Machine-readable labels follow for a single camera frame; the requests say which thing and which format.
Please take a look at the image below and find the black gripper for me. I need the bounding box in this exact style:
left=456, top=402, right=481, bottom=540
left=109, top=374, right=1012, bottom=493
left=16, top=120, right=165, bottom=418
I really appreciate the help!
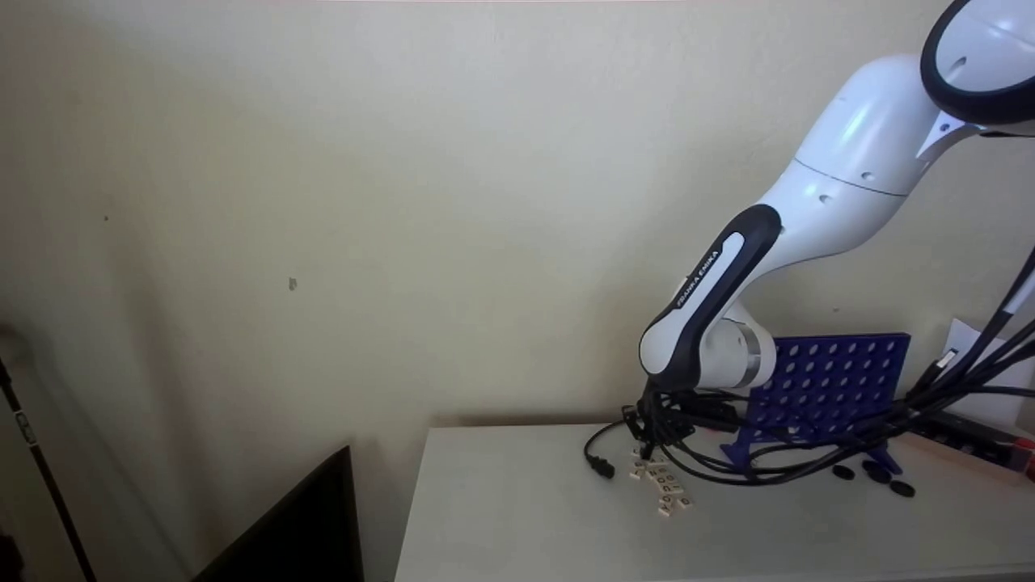
left=622, top=385, right=742, bottom=458

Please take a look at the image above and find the wooden letter tiles cluster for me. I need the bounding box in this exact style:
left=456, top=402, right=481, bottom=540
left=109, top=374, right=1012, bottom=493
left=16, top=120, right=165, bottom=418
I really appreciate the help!
left=632, top=458, right=692, bottom=517

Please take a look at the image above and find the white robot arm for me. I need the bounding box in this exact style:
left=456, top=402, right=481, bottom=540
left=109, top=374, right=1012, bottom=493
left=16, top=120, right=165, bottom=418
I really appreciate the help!
left=635, top=0, right=1035, bottom=447

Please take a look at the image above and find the blue connect four grid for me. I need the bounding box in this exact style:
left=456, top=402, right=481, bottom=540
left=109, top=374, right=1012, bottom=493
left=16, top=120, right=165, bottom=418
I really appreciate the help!
left=723, top=334, right=911, bottom=470

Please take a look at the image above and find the black game disc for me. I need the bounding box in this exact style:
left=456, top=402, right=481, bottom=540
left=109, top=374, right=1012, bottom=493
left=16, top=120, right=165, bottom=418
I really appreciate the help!
left=830, top=466, right=855, bottom=482
left=890, top=482, right=914, bottom=497
left=864, top=458, right=891, bottom=482

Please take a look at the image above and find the black monitor screen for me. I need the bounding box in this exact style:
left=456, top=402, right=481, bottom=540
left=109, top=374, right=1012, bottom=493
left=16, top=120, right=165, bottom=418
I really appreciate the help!
left=193, top=447, right=366, bottom=582

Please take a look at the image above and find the black tripod pole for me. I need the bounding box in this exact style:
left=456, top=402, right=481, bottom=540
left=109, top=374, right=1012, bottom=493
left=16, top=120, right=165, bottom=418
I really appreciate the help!
left=0, top=362, right=97, bottom=582

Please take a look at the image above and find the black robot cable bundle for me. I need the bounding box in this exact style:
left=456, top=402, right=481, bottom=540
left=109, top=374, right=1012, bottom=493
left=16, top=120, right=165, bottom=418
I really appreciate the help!
left=644, top=243, right=1035, bottom=488

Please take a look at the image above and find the black cable with plug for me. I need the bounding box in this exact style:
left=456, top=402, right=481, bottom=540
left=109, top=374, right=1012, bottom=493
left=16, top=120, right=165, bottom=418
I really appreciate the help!
left=582, top=415, right=651, bottom=482

